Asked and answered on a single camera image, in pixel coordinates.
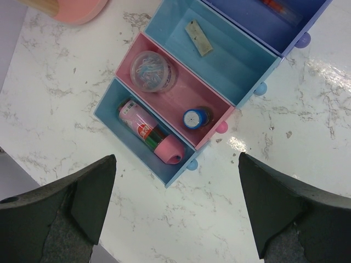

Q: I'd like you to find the beige eraser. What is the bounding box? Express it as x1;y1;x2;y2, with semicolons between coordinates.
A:
185;20;213;57

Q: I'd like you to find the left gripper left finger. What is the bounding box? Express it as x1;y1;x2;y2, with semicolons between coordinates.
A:
1;155;116;262

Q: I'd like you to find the purple blue bin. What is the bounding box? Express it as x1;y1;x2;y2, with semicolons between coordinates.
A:
205;0;331;58

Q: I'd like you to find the blue glue stick grey cap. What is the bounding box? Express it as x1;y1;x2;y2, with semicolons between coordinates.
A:
183;106;213;130

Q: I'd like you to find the pink wooden shelf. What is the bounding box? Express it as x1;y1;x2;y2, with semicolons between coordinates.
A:
19;0;108;25

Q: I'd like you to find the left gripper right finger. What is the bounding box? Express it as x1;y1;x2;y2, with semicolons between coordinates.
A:
239;152;350;262

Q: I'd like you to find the pink bin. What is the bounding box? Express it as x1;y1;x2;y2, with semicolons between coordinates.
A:
116;32;234;150

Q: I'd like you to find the light blue bin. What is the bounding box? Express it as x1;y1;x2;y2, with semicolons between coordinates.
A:
145;1;281;107
94;77;202;188

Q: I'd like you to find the pink cap glue stick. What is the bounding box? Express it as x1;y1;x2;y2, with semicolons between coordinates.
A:
118;99;185;165

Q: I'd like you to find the clear purple round container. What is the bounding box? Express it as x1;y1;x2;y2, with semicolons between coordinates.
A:
130;51;178;93

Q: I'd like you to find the red pen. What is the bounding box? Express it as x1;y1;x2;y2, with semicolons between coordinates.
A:
261;0;303;26

